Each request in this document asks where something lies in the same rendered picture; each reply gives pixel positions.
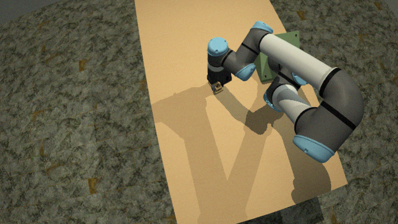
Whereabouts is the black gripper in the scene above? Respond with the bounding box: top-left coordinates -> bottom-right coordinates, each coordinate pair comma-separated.
207,61 -> 232,92

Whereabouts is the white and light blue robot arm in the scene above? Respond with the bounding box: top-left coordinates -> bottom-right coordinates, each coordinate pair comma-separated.
207,21 -> 364,163

